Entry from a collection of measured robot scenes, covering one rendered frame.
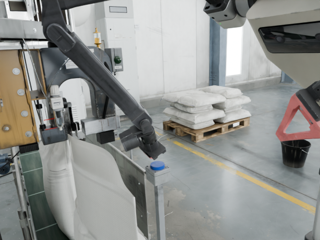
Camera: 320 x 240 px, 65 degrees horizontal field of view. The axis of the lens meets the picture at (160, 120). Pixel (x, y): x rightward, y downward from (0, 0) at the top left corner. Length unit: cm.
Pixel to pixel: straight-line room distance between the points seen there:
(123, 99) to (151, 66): 495
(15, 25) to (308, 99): 73
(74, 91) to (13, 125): 287
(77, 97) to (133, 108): 302
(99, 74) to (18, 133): 37
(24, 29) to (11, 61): 13
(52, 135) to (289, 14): 80
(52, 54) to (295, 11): 71
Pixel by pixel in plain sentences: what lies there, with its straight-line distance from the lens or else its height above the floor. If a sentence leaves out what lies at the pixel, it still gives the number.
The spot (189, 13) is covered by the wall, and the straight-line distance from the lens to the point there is 640.
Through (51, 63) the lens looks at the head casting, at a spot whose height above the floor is 129.
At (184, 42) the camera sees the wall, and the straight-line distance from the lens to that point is 625.
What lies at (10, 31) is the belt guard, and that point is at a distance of 82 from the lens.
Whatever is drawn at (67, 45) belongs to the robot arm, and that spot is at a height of 134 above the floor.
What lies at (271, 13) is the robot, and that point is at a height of 139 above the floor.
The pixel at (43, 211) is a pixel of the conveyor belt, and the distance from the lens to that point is 180.
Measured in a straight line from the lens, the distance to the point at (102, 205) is 63.
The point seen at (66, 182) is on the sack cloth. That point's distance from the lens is 134.
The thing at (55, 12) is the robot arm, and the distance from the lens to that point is 69.
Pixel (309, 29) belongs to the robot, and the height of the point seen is 135.
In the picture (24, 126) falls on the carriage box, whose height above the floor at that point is 109.
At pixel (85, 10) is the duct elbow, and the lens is 418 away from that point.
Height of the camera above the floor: 132
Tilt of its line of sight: 16 degrees down
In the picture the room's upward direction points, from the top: 3 degrees counter-clockwise
